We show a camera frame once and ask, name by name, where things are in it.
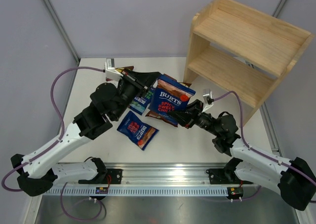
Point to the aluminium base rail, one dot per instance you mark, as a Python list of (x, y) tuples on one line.
[(139, 175)]

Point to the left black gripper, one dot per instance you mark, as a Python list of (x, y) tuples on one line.
[(146, 80)]

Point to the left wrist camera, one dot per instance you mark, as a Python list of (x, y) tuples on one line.
[(109, 62)]

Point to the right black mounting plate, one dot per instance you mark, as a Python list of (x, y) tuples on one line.
[(217, 176)]

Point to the Burts spicy sweet chilli bag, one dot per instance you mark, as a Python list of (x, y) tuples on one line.
[(170, 95)]

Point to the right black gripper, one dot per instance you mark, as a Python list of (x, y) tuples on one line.
[(188, 117)]

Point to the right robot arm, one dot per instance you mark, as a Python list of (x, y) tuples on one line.
[(293, 180)]

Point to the white slotted cable duct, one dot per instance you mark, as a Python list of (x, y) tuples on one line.
[(139, 191)]

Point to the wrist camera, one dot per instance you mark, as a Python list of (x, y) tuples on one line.
[(208, 99), (109, 62)]

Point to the left Chuba cassava chips bag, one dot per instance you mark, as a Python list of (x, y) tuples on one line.
[(115, 74)]

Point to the wooden two-tier shelf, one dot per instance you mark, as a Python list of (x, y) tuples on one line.
[(244, 50)]

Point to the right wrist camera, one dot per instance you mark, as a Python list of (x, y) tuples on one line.
[(208, 99)]

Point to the Burts blue bag with bacon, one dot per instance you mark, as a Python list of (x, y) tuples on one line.
[(137, 131)]

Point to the right Chuba cassava chips bag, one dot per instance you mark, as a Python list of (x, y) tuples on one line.
[(160, 116)]

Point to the chuba cassava chips bag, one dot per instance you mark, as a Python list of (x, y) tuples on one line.
[(160, 116), (115, 74)]

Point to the Burts sea salt vinegar bag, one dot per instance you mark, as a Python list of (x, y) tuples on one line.
[(139, 104)]

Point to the black mounting plate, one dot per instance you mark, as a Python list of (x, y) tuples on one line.
[(114, 176), (217, 176)]

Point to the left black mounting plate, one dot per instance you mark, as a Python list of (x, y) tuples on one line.
[(114, 176)]

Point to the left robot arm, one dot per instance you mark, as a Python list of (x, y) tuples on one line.
[(39, 171)]

